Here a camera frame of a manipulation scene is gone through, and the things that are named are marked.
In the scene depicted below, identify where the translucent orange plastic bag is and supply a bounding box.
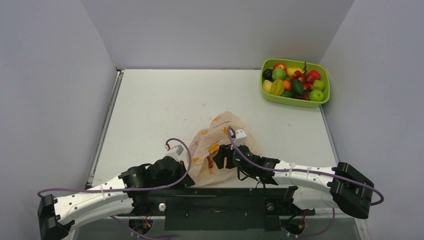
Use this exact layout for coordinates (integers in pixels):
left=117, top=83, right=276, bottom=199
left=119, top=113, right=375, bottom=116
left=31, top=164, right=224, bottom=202
left=188, top=111, right=262, bottom=187

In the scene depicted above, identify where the dark green avocado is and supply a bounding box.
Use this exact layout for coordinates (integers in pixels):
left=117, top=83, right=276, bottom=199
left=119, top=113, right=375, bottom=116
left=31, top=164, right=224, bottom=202
left=291, top=78, right=304, bottom=95

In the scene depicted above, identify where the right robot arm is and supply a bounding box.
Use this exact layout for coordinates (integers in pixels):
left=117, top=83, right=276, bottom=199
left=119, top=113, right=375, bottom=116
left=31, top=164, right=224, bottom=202
left=212, top=145, right=375, bottom=219

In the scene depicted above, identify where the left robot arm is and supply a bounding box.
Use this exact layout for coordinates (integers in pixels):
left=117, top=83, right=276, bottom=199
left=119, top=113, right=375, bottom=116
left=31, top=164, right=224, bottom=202
left=37, top=156, right=195, bottom=240

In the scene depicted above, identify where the yellow lemon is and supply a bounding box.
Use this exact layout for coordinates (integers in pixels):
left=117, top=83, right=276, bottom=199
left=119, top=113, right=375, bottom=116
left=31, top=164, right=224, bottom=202
left=262, top=80, right=273, bottom=94

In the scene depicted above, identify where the green lime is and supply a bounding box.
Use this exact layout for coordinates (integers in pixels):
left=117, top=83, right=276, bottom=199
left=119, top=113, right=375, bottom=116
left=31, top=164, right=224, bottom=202
left=280, top=89, right=294, bottom=98

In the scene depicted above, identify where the orange fruit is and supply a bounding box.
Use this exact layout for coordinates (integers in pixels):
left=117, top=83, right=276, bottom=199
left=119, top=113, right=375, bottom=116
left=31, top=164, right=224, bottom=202
left=282, top=80, right=292, bottom=91

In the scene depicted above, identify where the green guava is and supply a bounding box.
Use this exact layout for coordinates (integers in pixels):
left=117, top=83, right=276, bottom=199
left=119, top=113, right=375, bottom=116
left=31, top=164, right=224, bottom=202
left=271, top=68, right=287, bottom=81

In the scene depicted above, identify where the green plastic fruit tray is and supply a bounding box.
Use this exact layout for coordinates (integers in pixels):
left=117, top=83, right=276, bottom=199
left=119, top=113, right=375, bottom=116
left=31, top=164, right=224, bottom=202
left=260, top=58, right=331, bottom=108

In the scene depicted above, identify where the red apple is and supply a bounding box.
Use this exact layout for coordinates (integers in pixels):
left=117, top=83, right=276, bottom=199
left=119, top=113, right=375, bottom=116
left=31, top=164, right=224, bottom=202
left=273, top=63, right=287, bottom=73

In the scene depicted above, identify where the yellow banana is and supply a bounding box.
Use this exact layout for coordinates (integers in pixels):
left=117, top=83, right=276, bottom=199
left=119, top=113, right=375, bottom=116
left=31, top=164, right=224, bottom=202
left=286, top=67, right=303, bottom=77

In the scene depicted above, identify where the green apple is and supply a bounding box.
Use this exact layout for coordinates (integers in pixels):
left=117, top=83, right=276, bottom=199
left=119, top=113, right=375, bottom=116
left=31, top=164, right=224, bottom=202
left=312, top=80, right=326, bottom=92

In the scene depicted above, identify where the red grape bunch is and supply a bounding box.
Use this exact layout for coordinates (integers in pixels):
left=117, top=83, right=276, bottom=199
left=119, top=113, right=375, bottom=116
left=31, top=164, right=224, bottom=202
left=289, top=62, right=316, bottom=101

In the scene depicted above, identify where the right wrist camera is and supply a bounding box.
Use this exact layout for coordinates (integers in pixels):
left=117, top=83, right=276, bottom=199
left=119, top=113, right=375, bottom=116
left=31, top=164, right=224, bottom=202
left=230, top=128, right=247, bottom=147

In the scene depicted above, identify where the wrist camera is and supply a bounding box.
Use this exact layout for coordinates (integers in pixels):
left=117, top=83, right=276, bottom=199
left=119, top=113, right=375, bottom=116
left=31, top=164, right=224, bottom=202
left=165, top=144, right=185, bottom=162
left=230, top=128, right=247, bottom=147

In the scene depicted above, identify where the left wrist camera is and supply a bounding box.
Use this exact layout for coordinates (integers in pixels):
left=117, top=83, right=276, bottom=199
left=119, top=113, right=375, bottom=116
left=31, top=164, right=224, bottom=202
left=165, top=144, right=185, bottom=162

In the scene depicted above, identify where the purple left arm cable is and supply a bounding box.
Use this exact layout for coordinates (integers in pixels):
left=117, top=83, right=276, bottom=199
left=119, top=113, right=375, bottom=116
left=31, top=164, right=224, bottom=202
left=37, top=137, right=194, bottom=240

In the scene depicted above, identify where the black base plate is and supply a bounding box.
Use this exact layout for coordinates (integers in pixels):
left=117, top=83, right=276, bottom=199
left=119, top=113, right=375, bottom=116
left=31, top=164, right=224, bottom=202
left=119, top=186, right=315, bottom=231

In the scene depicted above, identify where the aluminium table rail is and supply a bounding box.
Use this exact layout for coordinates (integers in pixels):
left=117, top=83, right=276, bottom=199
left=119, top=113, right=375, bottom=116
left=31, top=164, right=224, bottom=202
left=84, top=69, right=125, bottom=190

